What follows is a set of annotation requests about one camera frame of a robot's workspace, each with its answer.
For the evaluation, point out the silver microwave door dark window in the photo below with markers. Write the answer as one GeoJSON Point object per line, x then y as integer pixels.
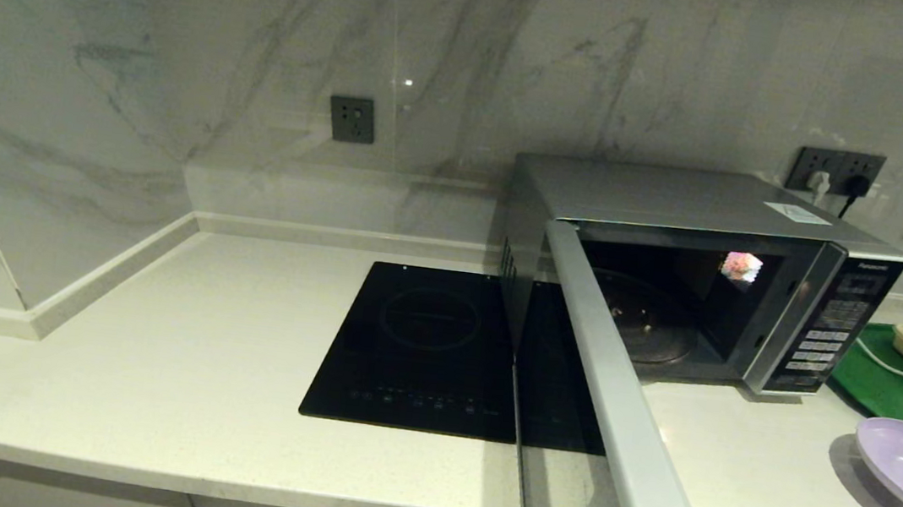
{"type": "Point", "coordinates": [619, 426]}

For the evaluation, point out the silver Panasonic microwave oven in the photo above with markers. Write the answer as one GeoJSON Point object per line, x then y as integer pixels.
{"type": "Point", "coordinates": [662, 194]}

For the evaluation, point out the black induction cooktop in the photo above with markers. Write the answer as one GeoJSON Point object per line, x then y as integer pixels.
{"type": "Point", "coordinates": [406, 350]}

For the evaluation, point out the white power plug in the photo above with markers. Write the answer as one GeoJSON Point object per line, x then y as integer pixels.
{"type": "Point", "coordinates": [819, 185]}

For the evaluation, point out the black power plug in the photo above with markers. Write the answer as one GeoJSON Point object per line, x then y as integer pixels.
{"type": "Point", "coordinates": [857, 185]}

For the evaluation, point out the grey single wall socket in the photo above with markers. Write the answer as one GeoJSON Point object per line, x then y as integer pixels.
{"type": "Point", "coordinates": [352, 120]}

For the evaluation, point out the grey double wall socket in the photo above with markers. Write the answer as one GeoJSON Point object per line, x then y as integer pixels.
{"type": "Point", "coordinates": [836, 163]}

